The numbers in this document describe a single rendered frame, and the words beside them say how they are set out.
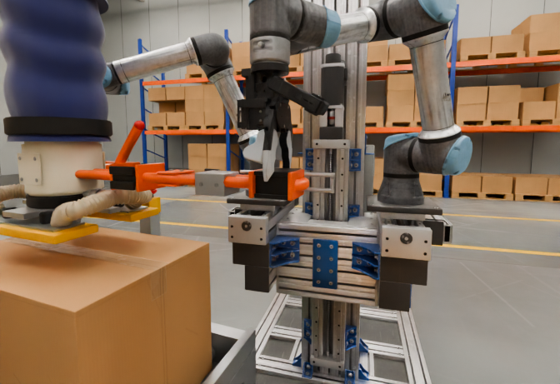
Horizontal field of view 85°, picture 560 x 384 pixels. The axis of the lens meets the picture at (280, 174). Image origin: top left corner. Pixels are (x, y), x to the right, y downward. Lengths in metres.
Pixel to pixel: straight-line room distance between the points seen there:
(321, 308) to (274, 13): 1.10
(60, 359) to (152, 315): 0.18
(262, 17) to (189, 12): 10.75
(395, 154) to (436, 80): 0.26
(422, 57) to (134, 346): 0.98
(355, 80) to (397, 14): 0.38
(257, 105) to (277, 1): 0.18
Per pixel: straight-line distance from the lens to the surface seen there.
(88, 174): 0.86
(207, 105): 8.86
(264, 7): 0.60
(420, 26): 0.94
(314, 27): 0.65
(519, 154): 9.76
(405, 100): 7.83
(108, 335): 0.74
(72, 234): 0.80
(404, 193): 1.07
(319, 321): 1.39
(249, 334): 1.14
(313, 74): 1.30
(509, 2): 10.18
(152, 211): 0.94
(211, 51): 1.17
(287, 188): 0.53
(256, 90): 0.59
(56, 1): 0.93
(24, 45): 0.91
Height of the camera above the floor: 1.24
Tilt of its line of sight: 6 degrees down
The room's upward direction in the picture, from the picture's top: straight up
